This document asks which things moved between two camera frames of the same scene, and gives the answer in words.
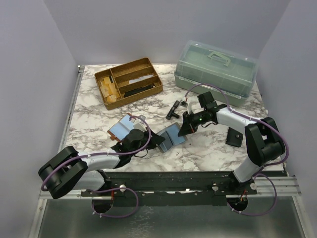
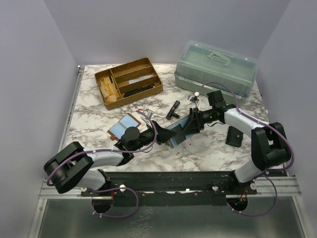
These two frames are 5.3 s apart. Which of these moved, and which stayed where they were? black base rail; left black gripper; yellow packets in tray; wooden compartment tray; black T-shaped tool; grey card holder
Moved: grey card holder; left black gripper
Stayed: black base rail; yellow packets in tray; black T-shaped tool; wooden compartment tray
